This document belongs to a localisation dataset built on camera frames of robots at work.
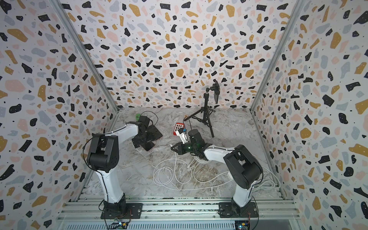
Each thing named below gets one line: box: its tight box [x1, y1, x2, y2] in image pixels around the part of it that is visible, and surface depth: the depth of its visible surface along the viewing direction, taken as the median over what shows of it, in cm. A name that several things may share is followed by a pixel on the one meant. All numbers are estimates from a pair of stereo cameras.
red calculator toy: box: [172, 122, 186, 136], surface depth 108 cm
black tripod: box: [184, 87, 217, 138], surface depth 105 cm
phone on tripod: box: [210, 79, 221, 104], surface depth 90 cm
